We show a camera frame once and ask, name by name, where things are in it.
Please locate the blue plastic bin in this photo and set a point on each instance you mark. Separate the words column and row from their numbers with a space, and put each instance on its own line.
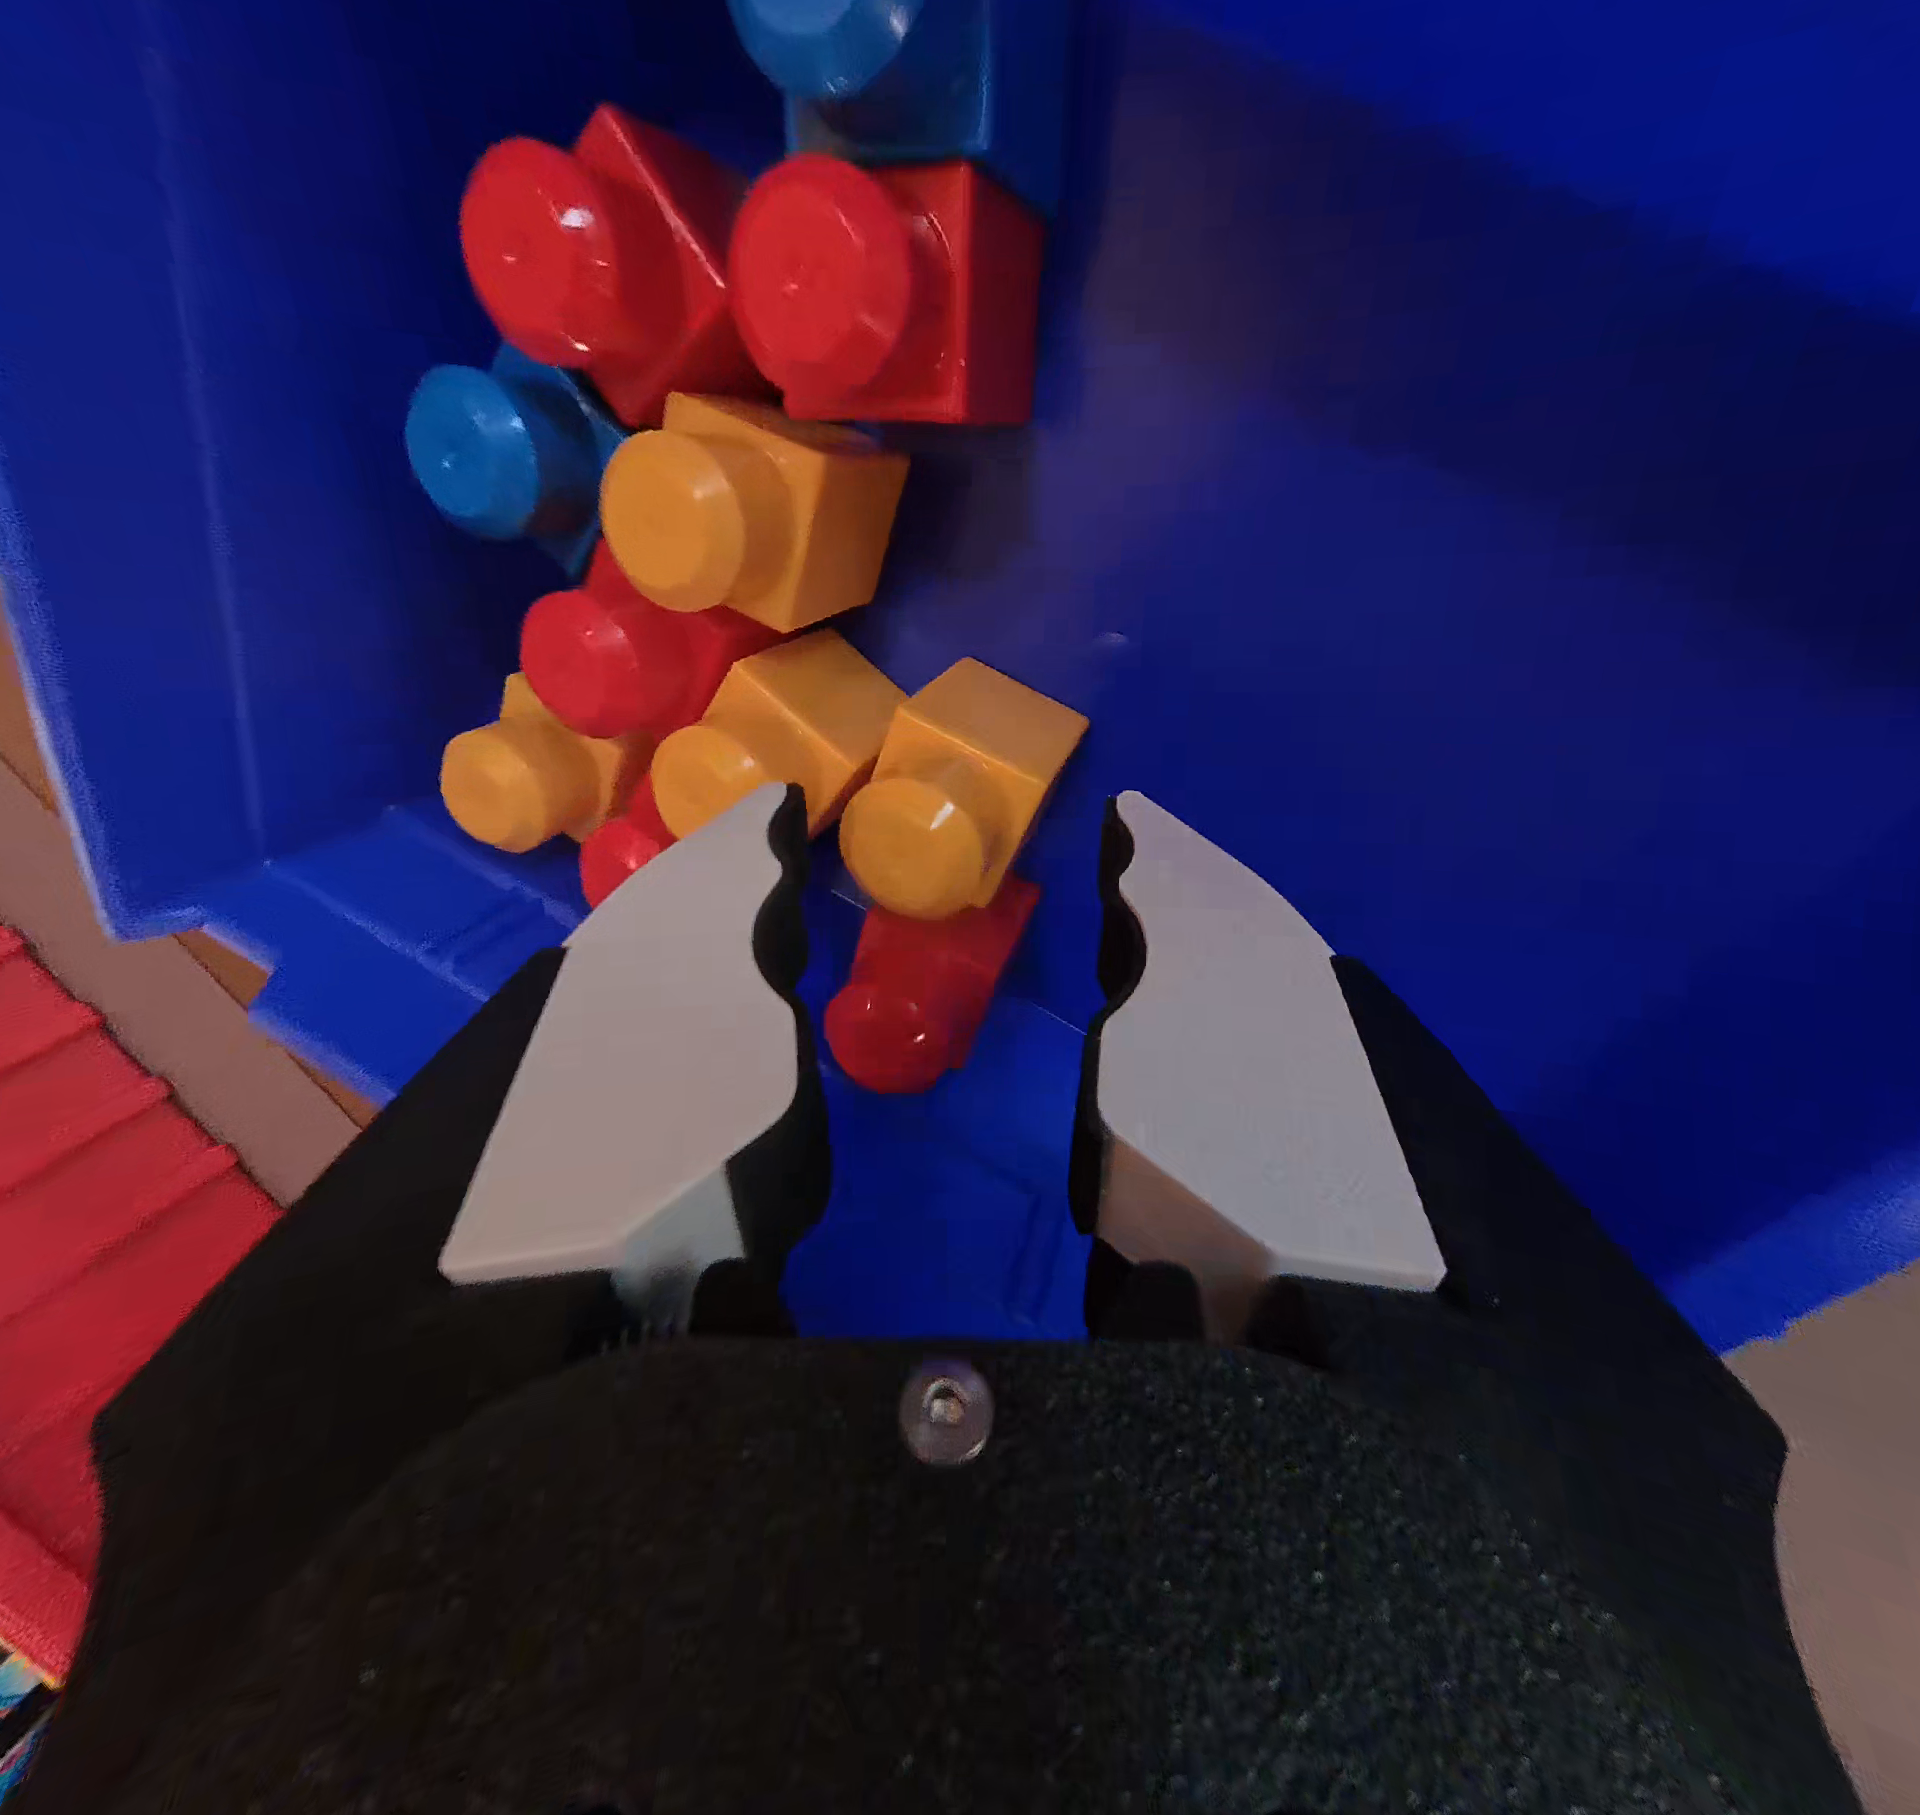
column 1425, row 497

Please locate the pile of mega blocks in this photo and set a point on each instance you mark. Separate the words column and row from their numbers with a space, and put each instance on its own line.
column 750, row 511

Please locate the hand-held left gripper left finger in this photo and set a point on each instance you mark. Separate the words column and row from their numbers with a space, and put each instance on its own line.
column 631, row 1097

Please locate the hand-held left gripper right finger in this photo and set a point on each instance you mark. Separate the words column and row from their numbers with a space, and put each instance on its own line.
column 1260, row 1097

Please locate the red plastic bin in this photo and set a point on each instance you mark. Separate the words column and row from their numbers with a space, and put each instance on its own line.
column 91, row 1244

